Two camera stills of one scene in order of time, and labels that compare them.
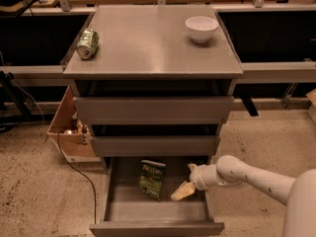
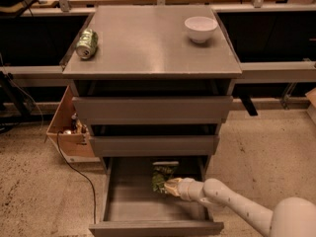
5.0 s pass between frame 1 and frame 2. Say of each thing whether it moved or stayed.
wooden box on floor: stayed
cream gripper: moved
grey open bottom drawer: stayed
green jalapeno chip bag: moved
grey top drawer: stayed
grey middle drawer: stayed
